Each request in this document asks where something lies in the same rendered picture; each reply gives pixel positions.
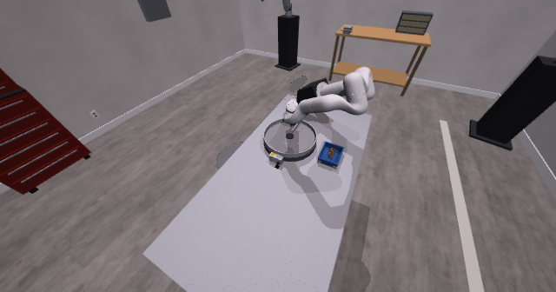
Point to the blue shallow tray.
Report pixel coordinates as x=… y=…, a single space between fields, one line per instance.
x=334 y=160

